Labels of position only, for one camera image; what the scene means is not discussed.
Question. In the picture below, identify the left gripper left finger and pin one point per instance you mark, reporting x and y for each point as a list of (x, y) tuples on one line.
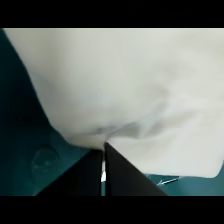
[(81, 178)]

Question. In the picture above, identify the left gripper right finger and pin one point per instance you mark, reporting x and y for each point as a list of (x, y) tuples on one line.
[(125, 176)]

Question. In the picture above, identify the white garment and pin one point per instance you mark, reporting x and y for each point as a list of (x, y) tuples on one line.
[(126, 86)]

